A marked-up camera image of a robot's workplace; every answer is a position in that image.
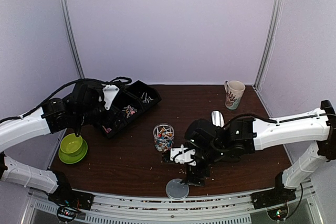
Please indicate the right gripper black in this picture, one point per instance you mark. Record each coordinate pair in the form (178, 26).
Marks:
(205, 174)

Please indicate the metal scoop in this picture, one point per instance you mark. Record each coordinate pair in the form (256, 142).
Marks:
(217, 118)

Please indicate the black three-compartment candy tray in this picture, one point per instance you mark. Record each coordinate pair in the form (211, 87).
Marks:
(129, 104)

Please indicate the clear plastic jar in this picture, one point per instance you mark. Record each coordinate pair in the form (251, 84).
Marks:
(163, 134)

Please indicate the round metal jar lid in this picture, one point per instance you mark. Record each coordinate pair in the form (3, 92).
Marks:
(176, 189)

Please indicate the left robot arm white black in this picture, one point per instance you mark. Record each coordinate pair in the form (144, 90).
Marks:
(49, 117)

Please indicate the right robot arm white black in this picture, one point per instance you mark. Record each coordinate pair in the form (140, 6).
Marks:
(248, 133)

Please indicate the green bowl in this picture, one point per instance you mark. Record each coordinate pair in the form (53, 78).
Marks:
(71, 144)

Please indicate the green plate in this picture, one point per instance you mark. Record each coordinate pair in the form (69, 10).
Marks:
(68, 159)

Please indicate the ceramic mug coral pattern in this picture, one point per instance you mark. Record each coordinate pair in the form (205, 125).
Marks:
(234, 91)

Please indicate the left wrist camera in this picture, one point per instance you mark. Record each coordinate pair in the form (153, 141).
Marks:
(109, 94)

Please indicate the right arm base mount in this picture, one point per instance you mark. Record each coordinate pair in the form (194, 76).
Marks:
(271, 197)

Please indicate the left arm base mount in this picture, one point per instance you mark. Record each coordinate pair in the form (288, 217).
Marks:
(64, 195)

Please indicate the left aluminium frame post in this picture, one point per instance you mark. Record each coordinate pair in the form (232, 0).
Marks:
(71, 38)

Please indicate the aluminium frame post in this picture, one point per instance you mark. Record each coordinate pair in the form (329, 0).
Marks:
(269, 44)
(71, 38)

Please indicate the right aluminium frame post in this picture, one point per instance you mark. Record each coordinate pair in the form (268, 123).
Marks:
(269, 44)

